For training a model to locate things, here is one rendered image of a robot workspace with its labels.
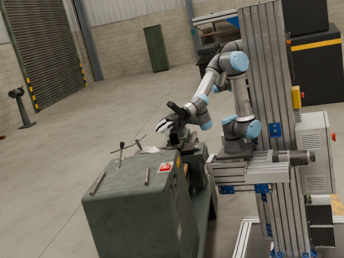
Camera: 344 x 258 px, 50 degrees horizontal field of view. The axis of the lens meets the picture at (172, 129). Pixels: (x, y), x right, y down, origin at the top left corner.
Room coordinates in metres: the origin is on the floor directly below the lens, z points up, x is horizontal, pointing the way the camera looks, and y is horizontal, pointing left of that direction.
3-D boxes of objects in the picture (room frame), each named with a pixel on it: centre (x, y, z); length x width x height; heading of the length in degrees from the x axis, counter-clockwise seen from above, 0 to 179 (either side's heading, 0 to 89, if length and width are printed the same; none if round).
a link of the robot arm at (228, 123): (2.25, -0.38, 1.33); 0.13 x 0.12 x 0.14; 34
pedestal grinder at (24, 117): (10.52, 4.06, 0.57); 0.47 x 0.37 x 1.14; 166
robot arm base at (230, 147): (2.25, -0.38, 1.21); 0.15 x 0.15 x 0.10
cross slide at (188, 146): (3.09, 0.05, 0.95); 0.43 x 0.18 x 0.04; 77
